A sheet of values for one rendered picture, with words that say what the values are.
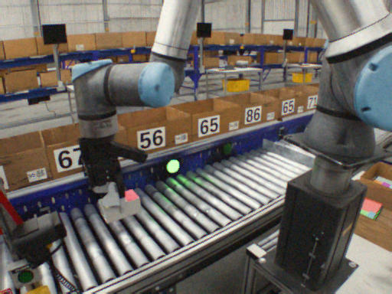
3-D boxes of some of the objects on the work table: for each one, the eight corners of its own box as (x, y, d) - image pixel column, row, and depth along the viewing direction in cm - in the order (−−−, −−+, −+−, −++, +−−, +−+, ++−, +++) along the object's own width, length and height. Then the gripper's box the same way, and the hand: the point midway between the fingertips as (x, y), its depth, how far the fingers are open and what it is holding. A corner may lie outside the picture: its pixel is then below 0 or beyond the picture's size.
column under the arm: (358, 266, 81) (387, 184, 69) (317, 311, 67) (349, 222, 55) (299, 231, 101) (314, 156, 88) (254, 262, 87) (265, 179, 75)
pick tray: (416, 265, 79) (426, 243, 75) (325, 219, 107) (330, 200, 103) (431, 230, 94) (439, 210, 91) (351, 195, 123) (356, 178, 119)
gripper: (73, 132, 63) (89, 203, 71) (85, 146, 54) (102, 227, 62) (106, 125, 68) (117, 194, 76) (122, 138, 58) (134, 216, 66)
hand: (119, 202), depth 70 cm, fingers closed on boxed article, 6 cm apart
